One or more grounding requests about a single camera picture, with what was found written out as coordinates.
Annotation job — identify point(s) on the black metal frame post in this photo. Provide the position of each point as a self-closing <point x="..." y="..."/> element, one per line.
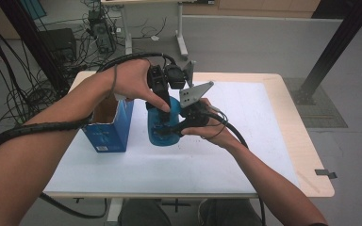
<point x="336" y="40"/>
<point x="34" y="40"/>

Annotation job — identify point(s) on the person's left hand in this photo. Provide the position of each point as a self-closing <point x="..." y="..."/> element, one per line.
<point x="132" y="80"/>

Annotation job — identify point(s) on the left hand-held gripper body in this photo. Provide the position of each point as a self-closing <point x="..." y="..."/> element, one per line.
<point x="161" y="80"/>

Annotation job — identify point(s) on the person's right hand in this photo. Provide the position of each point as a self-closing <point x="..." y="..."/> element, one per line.
<point x="217" y="132"/>

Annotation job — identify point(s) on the black wrist band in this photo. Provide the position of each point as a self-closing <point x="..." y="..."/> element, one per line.
<point x="114" y="81"/>
<point x="223" y="125"/>

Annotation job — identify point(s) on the black computer tower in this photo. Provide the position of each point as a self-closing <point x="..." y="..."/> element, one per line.
<point x="102" y="33"/>

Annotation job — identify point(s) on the blue cardboard box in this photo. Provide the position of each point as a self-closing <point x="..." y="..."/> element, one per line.
<point x="110" y="138"/>

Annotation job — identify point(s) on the light blue foam mat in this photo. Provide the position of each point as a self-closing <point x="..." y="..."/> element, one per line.
<point x="185" y="166"/>

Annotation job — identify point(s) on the black tape strip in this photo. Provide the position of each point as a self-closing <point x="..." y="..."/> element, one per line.
<point x="325" y="173"/>

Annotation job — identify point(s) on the wooden cabinet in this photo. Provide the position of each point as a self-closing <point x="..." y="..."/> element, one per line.
<point x="251" y="8"/>

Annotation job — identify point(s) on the blue bottle with white cap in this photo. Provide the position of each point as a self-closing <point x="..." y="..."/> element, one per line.
<point x="158" y="139"/>

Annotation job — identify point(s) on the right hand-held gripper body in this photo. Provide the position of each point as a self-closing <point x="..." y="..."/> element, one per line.
<point x="193" y="95"/>

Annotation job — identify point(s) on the white power adapter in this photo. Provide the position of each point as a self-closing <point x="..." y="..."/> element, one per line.
<point x="155" y="38"/>

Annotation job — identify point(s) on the black equipment case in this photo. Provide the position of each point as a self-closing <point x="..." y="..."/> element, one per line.
<point x="58" y="44"/>

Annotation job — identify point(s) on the grey floor mat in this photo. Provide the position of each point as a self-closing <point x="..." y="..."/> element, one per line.
<point x="326" y="114"/>

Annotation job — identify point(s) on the white desk frame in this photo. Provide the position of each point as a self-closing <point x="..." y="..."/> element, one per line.
<point x="180" y="31"/>

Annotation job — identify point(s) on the person's legs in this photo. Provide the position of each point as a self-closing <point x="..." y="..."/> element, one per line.
<point x="220" y="213"/>

